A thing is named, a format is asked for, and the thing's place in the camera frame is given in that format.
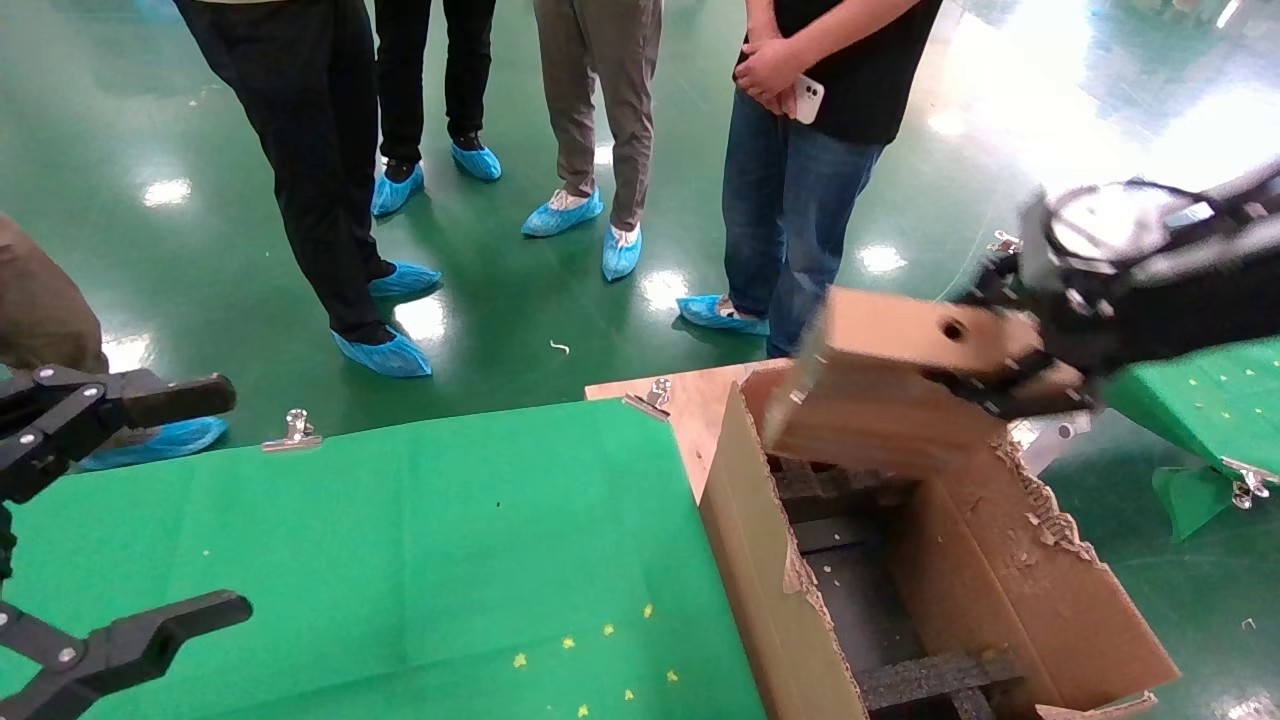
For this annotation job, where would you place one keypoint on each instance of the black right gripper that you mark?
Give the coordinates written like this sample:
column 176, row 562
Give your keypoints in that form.
column 1180, row 310

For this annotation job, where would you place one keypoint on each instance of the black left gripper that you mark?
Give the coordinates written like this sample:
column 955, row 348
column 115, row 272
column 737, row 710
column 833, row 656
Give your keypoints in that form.
column 6, row 545

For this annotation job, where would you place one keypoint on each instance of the small brown cardboard box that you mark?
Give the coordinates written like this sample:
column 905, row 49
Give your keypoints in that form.
column 880, row 400

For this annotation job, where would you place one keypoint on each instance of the white smartphone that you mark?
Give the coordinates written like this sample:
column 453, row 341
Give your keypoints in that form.
column 809, row 100

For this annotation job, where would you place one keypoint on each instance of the bystander left forearm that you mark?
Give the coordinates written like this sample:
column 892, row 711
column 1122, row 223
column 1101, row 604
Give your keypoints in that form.
column 860, row 30

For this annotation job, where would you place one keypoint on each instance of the bystander right forearm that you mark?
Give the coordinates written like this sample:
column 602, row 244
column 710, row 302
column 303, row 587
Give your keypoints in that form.
column 762, row 20

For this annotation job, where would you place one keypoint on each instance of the large open brown carton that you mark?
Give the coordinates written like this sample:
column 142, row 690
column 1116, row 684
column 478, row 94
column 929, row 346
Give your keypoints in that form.
column 1010, row 600

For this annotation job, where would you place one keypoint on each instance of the bystander right hand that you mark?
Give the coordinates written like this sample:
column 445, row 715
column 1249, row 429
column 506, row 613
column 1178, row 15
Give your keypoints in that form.
column 786, row 103

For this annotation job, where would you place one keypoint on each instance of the bystander left hand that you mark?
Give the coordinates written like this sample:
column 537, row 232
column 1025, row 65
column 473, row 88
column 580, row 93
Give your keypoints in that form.
column 768, row 70

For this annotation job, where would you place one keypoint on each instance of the blue shoe cover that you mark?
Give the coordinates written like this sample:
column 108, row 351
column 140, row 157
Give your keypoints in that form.
column 397, row 190
column 405, row 280
column 385, row 355
column 620, row 255
column 150, row 442
column 478, row 160
column 720, row 315
column 560, row 213

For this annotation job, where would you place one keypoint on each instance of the silver binder clip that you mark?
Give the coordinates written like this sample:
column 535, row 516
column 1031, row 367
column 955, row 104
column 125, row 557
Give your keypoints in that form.
column 1006, row 242
column 297, row 432
column 1248, row 485
column 652, row 398

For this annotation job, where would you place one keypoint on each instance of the small green table cloth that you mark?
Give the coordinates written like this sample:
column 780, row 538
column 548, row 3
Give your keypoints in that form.
column 1210, row 400

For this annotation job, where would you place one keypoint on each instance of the large green table cloth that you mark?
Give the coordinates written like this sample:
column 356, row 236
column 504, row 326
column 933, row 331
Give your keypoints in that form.
column 350, row 560

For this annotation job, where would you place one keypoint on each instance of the person in brown trousers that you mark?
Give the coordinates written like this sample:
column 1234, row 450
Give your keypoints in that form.
column 40, row 310

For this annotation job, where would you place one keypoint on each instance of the person black shirt blue jeans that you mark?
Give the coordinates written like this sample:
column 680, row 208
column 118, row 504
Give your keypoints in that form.
column 790, row 220

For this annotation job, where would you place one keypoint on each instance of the person tan shirt black trousers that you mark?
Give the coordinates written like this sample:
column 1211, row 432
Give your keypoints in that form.
column 300, row 150

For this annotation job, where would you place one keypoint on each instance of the person in khaki trousers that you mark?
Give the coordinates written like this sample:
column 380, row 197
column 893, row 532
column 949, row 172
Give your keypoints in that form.
column 610, row 100

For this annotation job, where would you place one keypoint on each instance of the person in black trousers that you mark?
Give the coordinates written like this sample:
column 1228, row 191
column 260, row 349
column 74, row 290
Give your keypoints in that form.
column 420, row 70

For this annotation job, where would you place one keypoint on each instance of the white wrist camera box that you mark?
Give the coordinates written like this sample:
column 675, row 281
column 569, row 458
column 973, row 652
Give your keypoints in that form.
column 1120, row 220

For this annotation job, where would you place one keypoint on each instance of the silver camera mounting bracket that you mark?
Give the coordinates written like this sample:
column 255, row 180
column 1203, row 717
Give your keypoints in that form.
column 1240, row 215

